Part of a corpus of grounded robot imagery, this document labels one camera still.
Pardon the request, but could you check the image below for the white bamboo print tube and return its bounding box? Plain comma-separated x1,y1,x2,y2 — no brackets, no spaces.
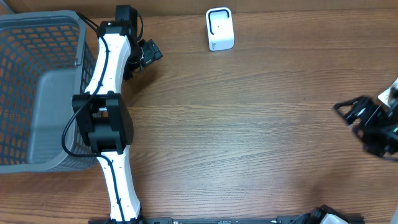
378,79,398,108

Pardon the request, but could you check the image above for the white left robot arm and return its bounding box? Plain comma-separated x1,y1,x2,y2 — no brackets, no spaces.
66,19,162,223

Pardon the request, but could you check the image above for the white barcode scanner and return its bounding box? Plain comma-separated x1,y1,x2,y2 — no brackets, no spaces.
205,7,234,52

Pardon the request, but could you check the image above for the grey plastic mesh basket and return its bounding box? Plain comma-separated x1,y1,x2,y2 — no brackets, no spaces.
1,11,96,174

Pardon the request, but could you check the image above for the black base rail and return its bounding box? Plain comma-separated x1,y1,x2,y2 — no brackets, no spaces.
88,215,366,224

